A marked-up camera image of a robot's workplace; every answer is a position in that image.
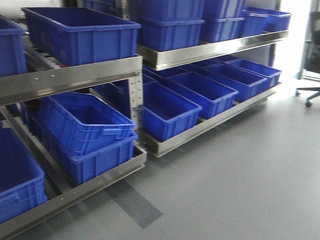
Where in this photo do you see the right steel rack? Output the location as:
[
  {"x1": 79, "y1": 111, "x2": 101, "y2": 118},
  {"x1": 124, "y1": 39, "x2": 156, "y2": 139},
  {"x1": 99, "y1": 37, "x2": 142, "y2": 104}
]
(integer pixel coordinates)
[{"x1": 114, "y1": 0, "x2": 291, "y2": 158}]

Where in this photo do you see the black office chair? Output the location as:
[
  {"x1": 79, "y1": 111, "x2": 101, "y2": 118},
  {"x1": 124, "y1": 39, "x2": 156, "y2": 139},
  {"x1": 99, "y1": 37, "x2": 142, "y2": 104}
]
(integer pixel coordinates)
[{"x1": 295, "y1": 11, "x2": 320, "y2": 108}]

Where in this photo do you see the blue crate bottom left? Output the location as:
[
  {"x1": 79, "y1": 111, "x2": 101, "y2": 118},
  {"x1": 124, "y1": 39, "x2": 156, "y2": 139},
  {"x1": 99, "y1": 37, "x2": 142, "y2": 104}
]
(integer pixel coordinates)
[{"x1": 0, "y1": 127, "x2": 48, "y2": 223}]

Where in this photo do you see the blue crate upper right rack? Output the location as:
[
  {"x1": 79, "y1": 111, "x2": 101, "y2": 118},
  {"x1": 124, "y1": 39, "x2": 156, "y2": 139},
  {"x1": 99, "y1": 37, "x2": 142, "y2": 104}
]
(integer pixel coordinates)
[{"x1": 141, "y1": 16, "x2": 205, "y2": 52}]

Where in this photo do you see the tilted blue crate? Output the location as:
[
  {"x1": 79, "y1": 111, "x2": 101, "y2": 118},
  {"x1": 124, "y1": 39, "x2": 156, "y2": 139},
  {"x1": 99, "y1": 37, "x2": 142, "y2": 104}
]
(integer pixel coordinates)
[{"x1": 37, "y1": 92, "x2": 136, "y2": 158}]

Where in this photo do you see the large blue crate top left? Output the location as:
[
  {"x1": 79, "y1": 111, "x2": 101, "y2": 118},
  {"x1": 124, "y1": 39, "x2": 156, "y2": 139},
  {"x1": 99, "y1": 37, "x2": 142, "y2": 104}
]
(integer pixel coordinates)
[{"x1": 21, "y1": 7, "x2": 141, "y2": 66}]

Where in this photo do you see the blue bin rack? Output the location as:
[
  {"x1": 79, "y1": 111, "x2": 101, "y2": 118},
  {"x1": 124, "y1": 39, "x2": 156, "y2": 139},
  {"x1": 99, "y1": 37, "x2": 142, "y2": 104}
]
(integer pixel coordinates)
[
  {"x1": 200, "y1": 64, "x2": 268, "y2": 102},
  {"x1": 168, "y1": 72, "x2": 239, "y2": 119},
  {"x1": 226, "y1": 59, "x2": 282, "y2": 91},
  {"x1": 143, "y1": 82, "x2": 202, "y2": 142}
]

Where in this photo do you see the blue crate under tilted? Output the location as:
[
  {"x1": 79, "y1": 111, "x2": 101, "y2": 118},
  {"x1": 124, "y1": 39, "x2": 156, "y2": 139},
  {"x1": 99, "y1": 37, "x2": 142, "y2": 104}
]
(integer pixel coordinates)
[{"x1": 33, "y1": 117, "x2": 138, "y2": 185}]

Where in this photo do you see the blue crate top far left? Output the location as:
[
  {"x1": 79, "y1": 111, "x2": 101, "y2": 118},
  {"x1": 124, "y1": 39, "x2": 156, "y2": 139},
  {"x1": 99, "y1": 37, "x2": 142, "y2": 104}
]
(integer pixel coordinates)
[{"x1": 0, "y1": 15, "x2": 27, "y2": 77}]

